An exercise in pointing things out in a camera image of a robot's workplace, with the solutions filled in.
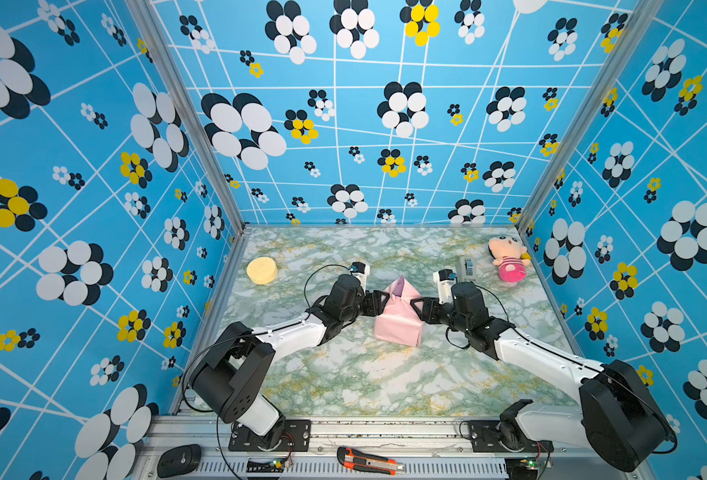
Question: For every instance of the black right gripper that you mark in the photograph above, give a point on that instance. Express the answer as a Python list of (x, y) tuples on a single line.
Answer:
[(430, 307)]

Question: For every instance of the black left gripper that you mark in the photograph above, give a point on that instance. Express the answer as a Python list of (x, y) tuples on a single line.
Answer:
[(372, 300)]

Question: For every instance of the purple wrapping paper sheet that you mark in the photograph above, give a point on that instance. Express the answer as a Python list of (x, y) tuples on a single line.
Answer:
[(399, 323)]

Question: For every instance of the small grey white device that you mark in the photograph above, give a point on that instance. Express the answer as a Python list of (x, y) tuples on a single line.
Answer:
[(467, 270)]

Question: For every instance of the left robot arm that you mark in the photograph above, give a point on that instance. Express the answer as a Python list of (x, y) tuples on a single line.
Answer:
[(229, 375)]

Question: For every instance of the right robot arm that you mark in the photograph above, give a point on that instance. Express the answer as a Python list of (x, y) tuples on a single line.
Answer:
[(614, 415)]

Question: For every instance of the pink plush doll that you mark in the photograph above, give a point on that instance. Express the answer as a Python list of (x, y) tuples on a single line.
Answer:
[(509, 257)]

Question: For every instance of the yellow round sponge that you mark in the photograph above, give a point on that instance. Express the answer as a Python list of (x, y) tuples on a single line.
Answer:
[(262, 271)]

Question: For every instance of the orange black utility knife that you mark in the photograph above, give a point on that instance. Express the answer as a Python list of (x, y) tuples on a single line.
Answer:
[(356, 460)]

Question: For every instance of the right small circuit board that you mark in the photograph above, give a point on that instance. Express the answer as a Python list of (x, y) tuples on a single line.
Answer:
[(522, 468)]

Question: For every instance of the small circuit board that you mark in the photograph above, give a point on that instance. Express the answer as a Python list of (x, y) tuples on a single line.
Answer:
[(271, 466), (522, 468)]

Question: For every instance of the left small circuit board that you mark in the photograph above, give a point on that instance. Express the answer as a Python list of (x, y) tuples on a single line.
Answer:
[(271, 466)]

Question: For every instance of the black computer mouse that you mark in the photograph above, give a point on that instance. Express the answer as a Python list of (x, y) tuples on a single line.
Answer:
[(178, 461)]

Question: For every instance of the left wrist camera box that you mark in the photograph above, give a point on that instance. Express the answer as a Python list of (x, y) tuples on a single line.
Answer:
[(360, 271)]

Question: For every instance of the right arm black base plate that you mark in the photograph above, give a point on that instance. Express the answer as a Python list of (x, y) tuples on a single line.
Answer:
[(485, 437)]

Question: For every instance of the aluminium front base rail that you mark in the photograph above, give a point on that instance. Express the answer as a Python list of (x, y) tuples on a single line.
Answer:
[(428, 447)]

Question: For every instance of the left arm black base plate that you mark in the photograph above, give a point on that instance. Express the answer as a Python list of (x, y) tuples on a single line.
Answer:
[(288, 435)]

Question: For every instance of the aluminium frame post left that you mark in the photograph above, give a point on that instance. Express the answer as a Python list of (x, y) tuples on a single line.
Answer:
[(150, 28)]

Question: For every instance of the aluminium frame post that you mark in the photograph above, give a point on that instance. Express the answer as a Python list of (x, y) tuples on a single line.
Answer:
[(150, 28), (639, 23)]

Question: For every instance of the aluminium frame post right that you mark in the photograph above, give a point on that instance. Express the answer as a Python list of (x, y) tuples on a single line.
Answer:
[(639, 23)]

